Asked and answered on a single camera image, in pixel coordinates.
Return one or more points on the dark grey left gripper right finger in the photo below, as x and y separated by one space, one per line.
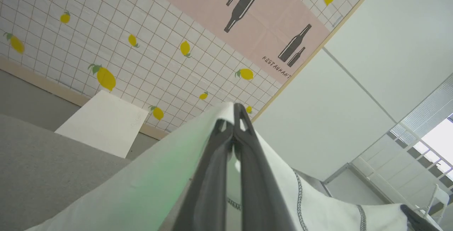
260 195

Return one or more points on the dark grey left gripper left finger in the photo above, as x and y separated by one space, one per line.
208 192

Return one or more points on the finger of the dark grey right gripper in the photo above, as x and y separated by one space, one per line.
419 222

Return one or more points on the white garment with braided trim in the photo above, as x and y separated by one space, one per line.
141 192

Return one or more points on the white metal railing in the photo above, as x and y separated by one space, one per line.
407 160

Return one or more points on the white rectangular block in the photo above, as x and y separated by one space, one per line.
104 125

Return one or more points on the lemon print grid panel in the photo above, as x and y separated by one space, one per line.
155 47

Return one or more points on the grey fabric sofa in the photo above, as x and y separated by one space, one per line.
46 167

